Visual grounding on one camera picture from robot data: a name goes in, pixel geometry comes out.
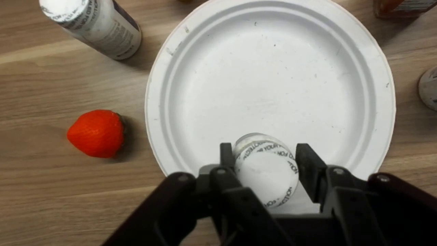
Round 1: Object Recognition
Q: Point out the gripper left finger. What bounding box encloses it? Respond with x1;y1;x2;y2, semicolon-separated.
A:
101;143;295;246

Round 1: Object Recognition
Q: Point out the red toy strawberry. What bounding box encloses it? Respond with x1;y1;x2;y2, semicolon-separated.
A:
66;109;125;159

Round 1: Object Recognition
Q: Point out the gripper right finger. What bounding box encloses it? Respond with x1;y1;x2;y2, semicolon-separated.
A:
295;143;437;246

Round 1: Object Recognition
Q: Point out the small white paint bottle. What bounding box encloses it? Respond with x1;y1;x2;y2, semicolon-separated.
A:
232;133;299;209

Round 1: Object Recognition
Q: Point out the orange paint bottle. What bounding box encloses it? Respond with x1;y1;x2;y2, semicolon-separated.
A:
373;0;437;19

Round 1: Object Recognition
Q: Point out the white paper plate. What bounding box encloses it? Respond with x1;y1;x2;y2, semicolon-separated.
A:
145;0;397;214

